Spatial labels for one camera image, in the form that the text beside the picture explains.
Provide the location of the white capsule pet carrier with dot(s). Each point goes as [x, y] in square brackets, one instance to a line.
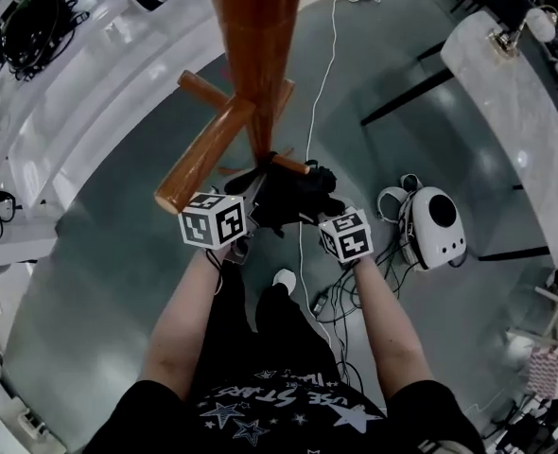
[435, 234]

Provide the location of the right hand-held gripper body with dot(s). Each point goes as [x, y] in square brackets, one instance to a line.
[347, 237]

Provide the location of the brown wooden coat rack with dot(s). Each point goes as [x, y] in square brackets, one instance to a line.
[255, 26]

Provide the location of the black trousers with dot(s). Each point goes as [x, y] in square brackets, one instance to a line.
[269, 338]

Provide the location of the white metal shelving unit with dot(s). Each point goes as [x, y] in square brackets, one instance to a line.
[118, 55]

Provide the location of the white shoe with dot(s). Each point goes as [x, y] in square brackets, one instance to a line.
[284, 279]

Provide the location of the gold glass ornament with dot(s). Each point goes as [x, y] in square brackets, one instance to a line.
[506, 40]

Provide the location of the table with patterned pink cloth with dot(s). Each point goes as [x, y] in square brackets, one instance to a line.
[546, 371]

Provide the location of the person's right forearm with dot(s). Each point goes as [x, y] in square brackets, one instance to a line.
[388, 329]

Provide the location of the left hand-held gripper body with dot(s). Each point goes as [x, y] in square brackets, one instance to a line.
[213, 220]

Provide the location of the person's left forearm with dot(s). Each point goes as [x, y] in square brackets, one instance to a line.
[184, 324]

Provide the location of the white marble table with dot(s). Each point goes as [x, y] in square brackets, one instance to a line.
[510, 126]

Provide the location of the black star print t-shirt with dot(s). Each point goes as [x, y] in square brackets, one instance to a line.
[284, 419]

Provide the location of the black power adapter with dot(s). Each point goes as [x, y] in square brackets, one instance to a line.
[320, 303]

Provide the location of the black garment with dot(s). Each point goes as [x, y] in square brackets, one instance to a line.
[288, 197]

